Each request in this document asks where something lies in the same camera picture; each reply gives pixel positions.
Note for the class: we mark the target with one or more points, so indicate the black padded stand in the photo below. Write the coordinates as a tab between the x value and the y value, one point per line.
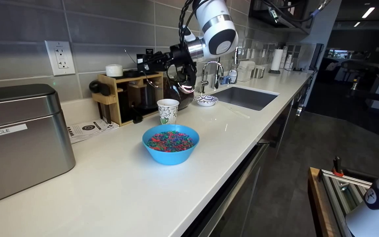
360	67

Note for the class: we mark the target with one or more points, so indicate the tall chrome faucet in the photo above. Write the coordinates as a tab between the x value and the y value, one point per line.
236	54

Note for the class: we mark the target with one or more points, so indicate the wooden cart metal rails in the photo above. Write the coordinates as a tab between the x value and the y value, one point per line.
318	205

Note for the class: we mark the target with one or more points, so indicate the black coffee brewer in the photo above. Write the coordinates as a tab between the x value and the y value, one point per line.
147	93

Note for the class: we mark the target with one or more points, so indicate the white paper towel roll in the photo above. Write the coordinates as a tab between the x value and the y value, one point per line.
277	59

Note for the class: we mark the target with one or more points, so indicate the white paper cup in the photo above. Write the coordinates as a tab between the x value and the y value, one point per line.
167	113

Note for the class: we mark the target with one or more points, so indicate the black round knob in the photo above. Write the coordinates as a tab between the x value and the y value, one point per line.
97	87

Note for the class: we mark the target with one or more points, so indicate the patterned small plate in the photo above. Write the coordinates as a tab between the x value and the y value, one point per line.
206	100

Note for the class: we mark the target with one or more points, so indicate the blue bowl of colourful candies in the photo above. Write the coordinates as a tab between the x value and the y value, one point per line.
171	141

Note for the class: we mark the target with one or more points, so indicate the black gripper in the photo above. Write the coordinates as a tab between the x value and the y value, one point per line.
181	66

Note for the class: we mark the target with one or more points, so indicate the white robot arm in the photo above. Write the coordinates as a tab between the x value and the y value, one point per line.
215	21

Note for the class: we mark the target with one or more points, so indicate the blue plastic bowl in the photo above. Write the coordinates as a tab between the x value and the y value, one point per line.
171	157

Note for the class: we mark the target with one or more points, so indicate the wooden organizer shelf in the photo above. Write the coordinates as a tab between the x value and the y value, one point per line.
114	101

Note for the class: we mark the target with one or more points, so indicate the clear soap bottle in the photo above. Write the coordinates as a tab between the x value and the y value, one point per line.
232	76

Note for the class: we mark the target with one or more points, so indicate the small chrome faucet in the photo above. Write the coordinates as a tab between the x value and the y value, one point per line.
204	80

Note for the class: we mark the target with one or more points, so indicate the small ceiling light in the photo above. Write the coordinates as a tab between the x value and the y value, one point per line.
356	24

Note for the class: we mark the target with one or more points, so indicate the steel sink basin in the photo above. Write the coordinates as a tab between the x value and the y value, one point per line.
243	99

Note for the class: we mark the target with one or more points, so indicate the printed paper leaflet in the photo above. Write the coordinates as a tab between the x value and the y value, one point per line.
88	129

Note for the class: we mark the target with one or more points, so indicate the white wall outlet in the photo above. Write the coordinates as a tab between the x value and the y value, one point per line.
59	58

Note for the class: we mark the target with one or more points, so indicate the dark under-counter cabinets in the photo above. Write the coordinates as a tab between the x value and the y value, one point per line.
242	205

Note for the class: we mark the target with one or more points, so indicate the long ceiling light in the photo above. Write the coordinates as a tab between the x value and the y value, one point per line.
367	12

